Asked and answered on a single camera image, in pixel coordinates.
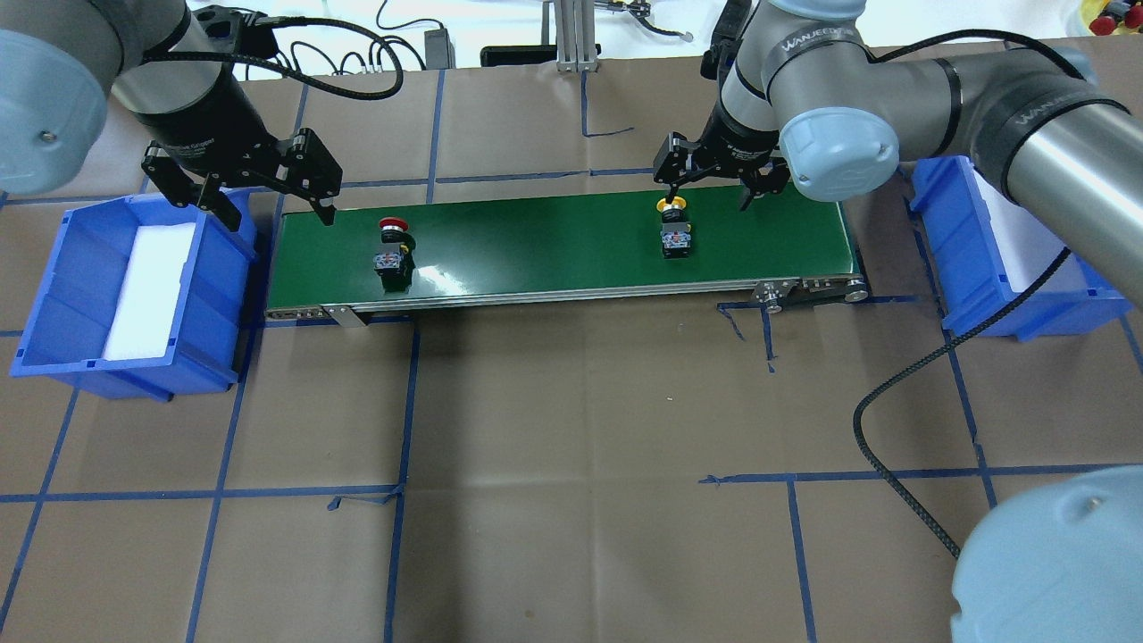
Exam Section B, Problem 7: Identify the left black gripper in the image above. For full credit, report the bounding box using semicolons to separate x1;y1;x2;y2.
139;128;343;232

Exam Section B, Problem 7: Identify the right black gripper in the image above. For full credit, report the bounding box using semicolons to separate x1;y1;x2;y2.
652;132;791;212

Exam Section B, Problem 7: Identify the yellow push button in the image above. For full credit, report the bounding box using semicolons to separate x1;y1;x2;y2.
656;196;693;260

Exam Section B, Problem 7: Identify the red push button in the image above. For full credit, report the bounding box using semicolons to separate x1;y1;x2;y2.
374;216;416;294

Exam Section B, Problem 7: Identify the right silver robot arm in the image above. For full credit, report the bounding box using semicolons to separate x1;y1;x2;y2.
654;1;1142;305

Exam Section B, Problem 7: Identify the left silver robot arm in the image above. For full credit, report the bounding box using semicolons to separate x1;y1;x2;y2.
1;1;342;230

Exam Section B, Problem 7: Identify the yellow plate of buttons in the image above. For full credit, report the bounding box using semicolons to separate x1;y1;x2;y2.
1078;1;1142;37

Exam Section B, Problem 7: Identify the green conveyor belt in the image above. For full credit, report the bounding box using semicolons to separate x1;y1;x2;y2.
265;187;872;324

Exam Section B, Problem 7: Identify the blue plastic bin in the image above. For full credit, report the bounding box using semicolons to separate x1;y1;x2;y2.
11;188;257;402
910;156;1132;341

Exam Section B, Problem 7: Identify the white foam pad bin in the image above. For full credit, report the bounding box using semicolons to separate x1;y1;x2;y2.
972;170;1064;292
102;222;195;361

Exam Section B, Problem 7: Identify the black power adapter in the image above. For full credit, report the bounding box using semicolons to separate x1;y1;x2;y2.
423;29;456;70

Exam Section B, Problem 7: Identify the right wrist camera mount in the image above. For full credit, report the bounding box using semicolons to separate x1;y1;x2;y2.
700;1;756;85

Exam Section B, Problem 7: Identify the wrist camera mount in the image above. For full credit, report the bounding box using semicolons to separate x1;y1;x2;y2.
700;1;756;85
191;5;281;61

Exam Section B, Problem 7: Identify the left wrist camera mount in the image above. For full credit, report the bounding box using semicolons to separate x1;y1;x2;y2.
191;5;281;61

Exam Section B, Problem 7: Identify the aluminium profile post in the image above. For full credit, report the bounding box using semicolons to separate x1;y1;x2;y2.
539;1;599;72

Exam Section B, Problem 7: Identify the braided black cable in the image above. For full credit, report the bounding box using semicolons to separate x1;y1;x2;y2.
853;248;1072;558

